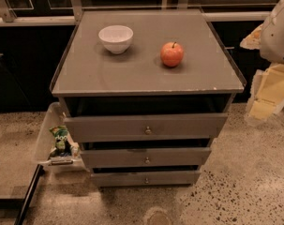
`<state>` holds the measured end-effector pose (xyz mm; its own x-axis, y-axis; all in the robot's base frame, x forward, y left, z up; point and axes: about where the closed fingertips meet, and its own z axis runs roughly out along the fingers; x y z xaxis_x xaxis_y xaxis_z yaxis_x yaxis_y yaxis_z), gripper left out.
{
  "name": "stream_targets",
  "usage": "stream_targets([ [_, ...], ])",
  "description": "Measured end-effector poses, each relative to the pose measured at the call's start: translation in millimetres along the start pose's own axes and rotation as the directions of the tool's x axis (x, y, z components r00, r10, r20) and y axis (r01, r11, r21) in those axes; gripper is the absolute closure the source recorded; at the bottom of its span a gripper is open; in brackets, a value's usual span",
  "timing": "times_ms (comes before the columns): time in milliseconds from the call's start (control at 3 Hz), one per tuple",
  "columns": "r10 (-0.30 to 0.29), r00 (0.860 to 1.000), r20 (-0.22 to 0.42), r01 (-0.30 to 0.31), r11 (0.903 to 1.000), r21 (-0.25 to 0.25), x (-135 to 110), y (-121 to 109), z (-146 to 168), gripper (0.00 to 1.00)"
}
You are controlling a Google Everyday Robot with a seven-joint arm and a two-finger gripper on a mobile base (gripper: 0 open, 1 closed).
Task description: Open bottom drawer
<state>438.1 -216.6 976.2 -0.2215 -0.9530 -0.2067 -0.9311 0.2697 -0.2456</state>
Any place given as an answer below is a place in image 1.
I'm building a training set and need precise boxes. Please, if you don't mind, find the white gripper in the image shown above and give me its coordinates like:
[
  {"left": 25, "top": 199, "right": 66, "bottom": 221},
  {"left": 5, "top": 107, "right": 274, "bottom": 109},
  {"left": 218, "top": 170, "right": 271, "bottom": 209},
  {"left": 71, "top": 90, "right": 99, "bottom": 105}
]
[{"left": 240, "top": 24, "right": 284, "bottom": 123}]

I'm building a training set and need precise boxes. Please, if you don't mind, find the grey bottom drawer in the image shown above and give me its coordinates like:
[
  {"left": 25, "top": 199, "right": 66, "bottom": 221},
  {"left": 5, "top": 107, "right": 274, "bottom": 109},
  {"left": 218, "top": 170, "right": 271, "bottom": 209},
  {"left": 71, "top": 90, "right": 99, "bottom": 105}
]
[{"left": 91, "top": 171, "right": 201, "bottom": 187}]

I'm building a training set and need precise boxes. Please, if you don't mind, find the grey drawer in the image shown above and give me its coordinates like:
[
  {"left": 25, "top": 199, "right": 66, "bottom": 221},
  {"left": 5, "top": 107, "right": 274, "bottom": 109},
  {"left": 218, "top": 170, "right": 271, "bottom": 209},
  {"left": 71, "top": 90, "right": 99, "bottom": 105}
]
[
  {"left": 81, "top": 147, "right": 211, "bottom": 168},
  {"left": 64, "top": 113, "right": 228, "bottom": 143},
  {"left": 91, "top": 171, "right": 201, "bottom": 187}
]

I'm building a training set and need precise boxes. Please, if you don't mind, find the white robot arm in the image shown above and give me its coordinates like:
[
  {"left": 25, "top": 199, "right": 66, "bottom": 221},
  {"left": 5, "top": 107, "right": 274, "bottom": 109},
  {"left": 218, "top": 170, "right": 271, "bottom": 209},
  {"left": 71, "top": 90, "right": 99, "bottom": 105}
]
[{"left": 240, "top": 0, "right": 284, "bottom": 126}]

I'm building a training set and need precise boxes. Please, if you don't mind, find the grey drawer cabinet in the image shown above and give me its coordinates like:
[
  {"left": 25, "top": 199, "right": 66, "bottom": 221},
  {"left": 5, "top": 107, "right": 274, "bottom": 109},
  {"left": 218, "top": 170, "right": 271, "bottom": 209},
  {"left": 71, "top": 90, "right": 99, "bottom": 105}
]
[{"left": 51, "top": 9, "right": 246, "bottom": 175}]

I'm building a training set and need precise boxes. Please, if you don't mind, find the grey top drawer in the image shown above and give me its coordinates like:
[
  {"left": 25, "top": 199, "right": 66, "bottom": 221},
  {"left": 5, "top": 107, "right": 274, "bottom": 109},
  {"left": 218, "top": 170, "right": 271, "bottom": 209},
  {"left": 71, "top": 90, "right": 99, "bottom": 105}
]
[{"left": 64, "top": 113, "right": 228, "bottom": 143}]

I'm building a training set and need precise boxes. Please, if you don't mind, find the grey middle drawer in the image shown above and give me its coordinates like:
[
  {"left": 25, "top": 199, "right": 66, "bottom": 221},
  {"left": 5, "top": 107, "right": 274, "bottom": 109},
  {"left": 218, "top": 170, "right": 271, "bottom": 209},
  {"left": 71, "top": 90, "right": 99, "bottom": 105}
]
[{"left": 81, "top": 147, "right": 211, "bottom": 168}]

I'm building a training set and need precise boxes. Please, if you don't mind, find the red apple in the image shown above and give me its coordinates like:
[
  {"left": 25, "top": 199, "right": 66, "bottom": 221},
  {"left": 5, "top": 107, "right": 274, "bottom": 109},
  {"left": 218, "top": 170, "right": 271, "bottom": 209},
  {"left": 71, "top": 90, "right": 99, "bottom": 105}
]
[{"left": 160, "top": 42, "right": 184, "bottom": 68}]

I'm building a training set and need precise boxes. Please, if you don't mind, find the white ceramic bowl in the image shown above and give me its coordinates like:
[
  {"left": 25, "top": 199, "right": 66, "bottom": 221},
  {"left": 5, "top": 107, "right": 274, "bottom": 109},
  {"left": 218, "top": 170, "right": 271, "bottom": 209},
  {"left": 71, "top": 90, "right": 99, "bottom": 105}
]
[{"left": 98, "top": 25, "right": 134, "bottom": 54}]

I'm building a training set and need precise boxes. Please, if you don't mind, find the green snack bag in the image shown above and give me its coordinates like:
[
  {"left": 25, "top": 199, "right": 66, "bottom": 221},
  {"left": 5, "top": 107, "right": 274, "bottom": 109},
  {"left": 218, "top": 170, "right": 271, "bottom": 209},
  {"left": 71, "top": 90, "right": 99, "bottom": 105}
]
[{"left": 50, "top": 126, "right": 71, "bottom": 158}]

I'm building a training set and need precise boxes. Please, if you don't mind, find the clear plastic bin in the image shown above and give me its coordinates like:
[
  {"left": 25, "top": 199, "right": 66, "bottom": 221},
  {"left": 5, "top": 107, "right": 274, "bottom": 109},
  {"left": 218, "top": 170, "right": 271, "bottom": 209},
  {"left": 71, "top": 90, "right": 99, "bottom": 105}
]
[{"left": 33, "top": 102, "right": 84, "bottom": 173}]

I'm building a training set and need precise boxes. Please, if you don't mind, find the white metal railing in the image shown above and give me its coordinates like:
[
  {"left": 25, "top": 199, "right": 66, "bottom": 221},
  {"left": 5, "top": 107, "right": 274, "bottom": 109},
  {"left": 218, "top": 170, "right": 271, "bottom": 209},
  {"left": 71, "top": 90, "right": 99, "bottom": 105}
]
[{"left": 0, "top": 0, "right": 279, "bottom": 23}]

